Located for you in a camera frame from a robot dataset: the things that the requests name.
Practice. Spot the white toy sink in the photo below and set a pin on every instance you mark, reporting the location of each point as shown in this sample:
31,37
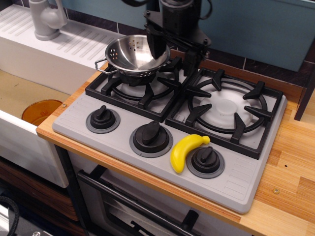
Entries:
33,70

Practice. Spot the grey toy faucet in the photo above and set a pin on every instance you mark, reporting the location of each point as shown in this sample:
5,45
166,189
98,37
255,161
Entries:
47,21

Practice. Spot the steel colander with handles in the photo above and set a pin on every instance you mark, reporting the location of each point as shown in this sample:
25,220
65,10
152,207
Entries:
130,59

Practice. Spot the black burner grate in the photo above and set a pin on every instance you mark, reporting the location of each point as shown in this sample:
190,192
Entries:
154,98
235,114

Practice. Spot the black right burner grate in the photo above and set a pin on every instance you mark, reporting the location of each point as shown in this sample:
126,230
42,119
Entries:
235,114

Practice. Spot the toy oven door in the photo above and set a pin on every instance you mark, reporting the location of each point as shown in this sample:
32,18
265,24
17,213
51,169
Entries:
127,208

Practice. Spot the grey toy stove top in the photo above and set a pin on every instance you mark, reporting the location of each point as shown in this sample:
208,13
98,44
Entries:
235,188

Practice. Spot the black left stove knob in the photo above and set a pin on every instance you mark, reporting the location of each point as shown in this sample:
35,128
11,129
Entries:
103,120

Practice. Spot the black left burner grate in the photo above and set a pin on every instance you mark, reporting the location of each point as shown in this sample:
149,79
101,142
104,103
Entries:
154,98

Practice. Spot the black middle stove knob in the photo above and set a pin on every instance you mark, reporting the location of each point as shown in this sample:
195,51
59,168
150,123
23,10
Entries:
151,140

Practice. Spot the black stove knob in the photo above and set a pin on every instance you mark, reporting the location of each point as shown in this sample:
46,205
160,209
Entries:
205,162
151,140
103,120

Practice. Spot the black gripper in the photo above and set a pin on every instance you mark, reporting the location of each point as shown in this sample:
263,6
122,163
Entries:
178,23

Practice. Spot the yellow toy banana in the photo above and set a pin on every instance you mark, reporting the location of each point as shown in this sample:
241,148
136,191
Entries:
183,148

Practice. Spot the orange plastic bowl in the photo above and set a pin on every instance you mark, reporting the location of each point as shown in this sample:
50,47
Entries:
39,111

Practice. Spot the black right stove knob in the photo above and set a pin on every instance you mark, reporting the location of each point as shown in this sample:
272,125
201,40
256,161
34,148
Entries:
205,162

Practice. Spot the dark wooden post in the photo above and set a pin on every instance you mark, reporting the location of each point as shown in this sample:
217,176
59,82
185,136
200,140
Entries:
306,94

